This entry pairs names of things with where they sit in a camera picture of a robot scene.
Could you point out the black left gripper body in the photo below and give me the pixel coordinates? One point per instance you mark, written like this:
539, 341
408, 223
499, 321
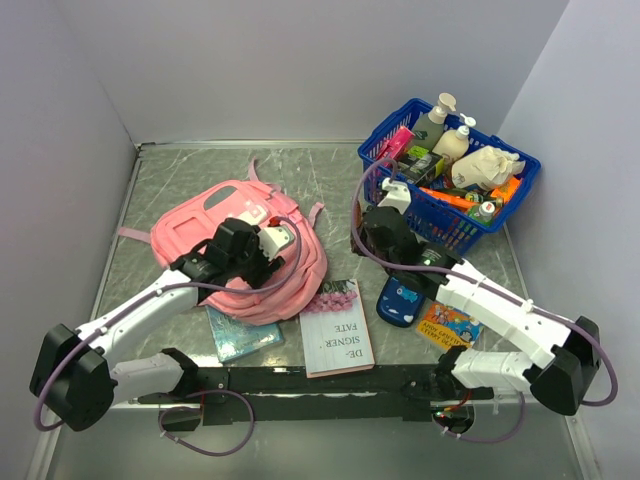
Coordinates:
253, 266

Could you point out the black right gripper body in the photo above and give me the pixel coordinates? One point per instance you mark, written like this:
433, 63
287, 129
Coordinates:
368, 246

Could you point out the pink school backpack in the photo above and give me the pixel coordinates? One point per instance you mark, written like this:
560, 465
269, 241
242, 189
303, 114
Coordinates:
255, 202

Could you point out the white book pink flowers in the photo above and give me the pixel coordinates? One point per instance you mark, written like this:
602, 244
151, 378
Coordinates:
334, 331

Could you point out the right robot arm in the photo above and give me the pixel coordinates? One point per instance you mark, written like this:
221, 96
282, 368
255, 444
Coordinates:
555, 362

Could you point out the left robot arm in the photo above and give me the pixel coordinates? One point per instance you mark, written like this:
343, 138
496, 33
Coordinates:
73, 380

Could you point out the beige cloth bag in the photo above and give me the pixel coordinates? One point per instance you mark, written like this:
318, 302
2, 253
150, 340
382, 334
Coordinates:
486, 168

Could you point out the orange snack pack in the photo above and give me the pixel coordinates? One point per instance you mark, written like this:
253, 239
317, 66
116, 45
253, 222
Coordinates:
506, 191

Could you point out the blue plastic basket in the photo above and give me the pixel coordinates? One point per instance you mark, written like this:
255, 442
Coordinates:
433, 219

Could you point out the blue pencil case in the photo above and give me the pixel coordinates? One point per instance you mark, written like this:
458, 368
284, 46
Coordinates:
397, 305

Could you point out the black green box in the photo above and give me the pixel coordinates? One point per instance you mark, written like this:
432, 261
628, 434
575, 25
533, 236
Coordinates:
420, 166

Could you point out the teal hardcover book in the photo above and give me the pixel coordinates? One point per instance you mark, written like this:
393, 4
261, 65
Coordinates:
234, 339

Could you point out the orange packet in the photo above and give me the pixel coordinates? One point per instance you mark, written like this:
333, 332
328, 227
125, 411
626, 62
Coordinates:
455, 201

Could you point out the pink box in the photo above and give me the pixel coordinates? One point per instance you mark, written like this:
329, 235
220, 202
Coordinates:
396, 145

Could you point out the green bottle red cap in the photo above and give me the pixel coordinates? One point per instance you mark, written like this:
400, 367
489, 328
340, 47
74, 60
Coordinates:
483, 213

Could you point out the grey pump bottle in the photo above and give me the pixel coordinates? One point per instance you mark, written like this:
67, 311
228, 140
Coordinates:
430, 126

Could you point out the cream pump bottle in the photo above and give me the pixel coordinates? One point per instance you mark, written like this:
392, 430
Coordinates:
453, 144

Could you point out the yellow children's book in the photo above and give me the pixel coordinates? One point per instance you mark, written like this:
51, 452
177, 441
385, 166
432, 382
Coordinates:
446, 327

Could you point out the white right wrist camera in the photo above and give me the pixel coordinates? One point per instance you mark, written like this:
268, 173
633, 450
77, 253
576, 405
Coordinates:
396, 194

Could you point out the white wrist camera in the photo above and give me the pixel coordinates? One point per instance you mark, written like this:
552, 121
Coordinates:
396, 194
274, 239

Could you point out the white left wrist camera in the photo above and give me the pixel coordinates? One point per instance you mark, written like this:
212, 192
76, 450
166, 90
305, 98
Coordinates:
274, 239

